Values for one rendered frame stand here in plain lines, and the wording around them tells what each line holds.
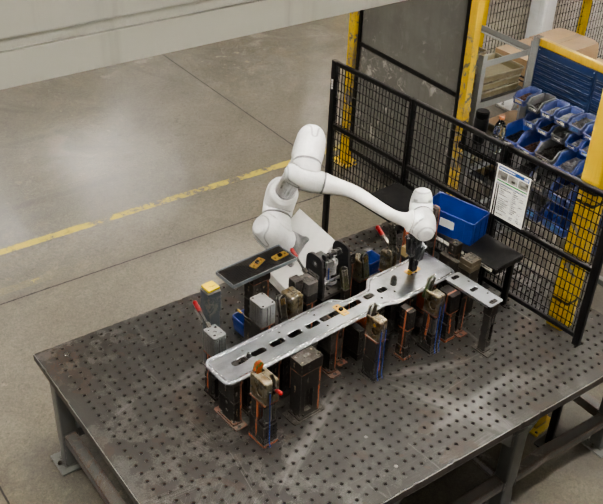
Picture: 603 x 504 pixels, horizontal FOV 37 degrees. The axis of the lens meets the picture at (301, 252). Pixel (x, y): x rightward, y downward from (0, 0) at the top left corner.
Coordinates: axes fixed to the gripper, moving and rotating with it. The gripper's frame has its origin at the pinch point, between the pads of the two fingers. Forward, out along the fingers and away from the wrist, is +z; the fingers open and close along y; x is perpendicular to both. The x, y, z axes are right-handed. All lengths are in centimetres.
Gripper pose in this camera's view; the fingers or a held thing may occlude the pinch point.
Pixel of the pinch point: (413, 263)
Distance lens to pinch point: 443.3
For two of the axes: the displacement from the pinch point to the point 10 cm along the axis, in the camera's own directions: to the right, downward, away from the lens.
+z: -0.4, 8.2, 5.7
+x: 7.7, -3.4, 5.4
